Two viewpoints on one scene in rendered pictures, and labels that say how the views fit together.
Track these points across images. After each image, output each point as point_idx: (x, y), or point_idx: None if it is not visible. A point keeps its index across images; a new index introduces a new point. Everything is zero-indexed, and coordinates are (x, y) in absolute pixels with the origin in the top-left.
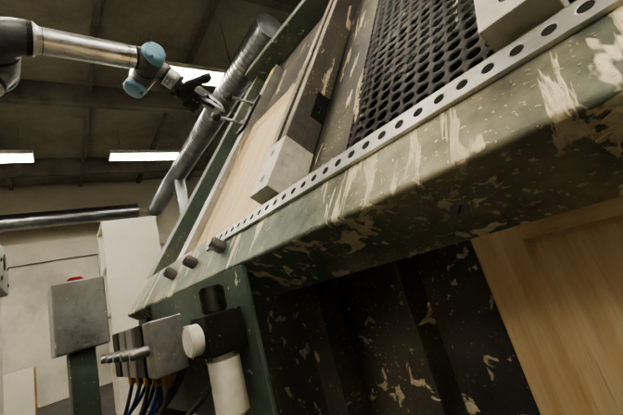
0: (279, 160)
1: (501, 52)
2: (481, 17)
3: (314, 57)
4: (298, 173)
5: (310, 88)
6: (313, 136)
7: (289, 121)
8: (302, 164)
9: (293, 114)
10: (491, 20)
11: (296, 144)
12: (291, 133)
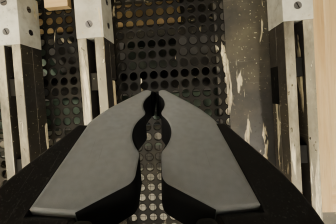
0: None
1: None
2: None
3: (291, 150)
4: (270, 1)
5: (283, 99)
6: (271, 48)
7: (287, 41)
8: (270, 12)
9: (285, 51)
10: None
11: (276, 22)
12: (281, 28)
